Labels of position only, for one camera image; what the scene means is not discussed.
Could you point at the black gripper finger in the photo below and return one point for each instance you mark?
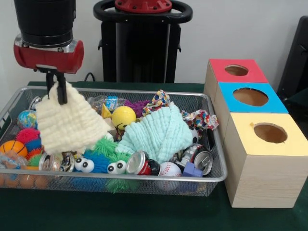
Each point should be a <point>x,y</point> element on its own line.
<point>50,82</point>
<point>62,89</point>

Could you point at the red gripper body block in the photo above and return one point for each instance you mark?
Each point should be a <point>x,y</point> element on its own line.
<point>48,58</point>

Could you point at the cream knitted cloth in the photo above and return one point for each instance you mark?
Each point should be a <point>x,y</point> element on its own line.
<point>70,125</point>

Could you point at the yellow smiley ball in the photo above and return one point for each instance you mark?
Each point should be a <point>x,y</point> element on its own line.
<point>123,118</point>

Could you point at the blue spiky ball with eyes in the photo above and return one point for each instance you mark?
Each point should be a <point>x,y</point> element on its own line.
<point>94,162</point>

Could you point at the mint green knitted cloth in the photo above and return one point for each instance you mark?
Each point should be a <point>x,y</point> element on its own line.
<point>156,132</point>

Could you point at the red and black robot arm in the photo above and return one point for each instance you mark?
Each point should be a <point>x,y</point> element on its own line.
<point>45,21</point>

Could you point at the shallow clear mesh bin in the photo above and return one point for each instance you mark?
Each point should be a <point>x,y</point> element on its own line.
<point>214,159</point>

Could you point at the wooden box with three holes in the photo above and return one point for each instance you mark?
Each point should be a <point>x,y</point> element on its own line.
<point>260,168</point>

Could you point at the green spiky ball with eyes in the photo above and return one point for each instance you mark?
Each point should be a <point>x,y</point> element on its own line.
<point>117,166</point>

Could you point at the red crushed can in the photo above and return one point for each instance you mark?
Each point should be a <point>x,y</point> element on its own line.
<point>142,164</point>

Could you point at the dark green table cloth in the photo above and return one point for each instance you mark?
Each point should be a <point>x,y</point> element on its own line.
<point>144,211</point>

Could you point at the silver crushed can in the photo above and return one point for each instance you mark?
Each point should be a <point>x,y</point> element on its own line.
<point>202,161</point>

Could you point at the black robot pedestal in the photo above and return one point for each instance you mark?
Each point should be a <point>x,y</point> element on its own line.
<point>139,48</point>

